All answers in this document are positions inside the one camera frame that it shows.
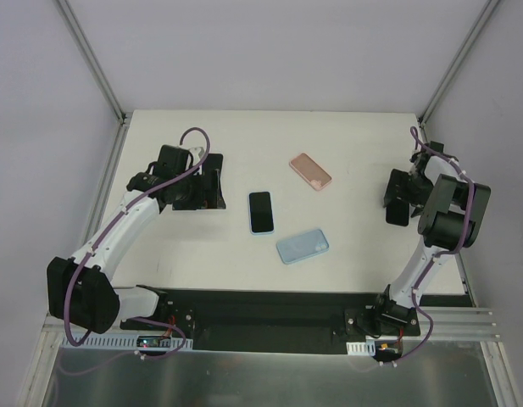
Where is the black phone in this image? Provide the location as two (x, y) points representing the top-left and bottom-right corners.
(202, 153), (224, 174)
(386, 199), (409, 227)

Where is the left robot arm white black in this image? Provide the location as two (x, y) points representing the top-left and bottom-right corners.
(47, 145), (226, 334)

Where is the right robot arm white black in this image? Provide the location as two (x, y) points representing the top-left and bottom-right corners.
(371, 142), (491, 335)

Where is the pink phone case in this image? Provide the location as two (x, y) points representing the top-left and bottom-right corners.
(289, 153), (332, 191)

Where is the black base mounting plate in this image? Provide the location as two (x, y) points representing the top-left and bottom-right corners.
(120, 289), (420, 354)

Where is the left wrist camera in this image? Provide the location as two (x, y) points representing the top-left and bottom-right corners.
(189, 147), (205, 157)

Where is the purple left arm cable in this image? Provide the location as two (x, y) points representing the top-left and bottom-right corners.
(57, 125), (211, 376)

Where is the aluminium front rail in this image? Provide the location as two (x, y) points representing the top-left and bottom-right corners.
(42, 307), (502, 342)

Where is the right white cable duct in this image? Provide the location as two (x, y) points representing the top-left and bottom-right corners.
(346, 337), (403, 357)

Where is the white cable duct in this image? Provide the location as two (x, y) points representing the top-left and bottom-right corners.
(60, 334), (193, 352)
(346, 337), (403, 357)

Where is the left white cable duct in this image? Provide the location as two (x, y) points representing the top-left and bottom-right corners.
(60, 334), (193, 352)

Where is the right aluminium frame post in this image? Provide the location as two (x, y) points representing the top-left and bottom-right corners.
(418, 0), (504, 128)

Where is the aluminium frame post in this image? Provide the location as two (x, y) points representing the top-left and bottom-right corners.
(53, 0), (128, 124)
(418, 0), (504, 128)

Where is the left aluminium frame post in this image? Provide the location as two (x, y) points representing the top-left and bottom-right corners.
(53, 0), (128, 124)

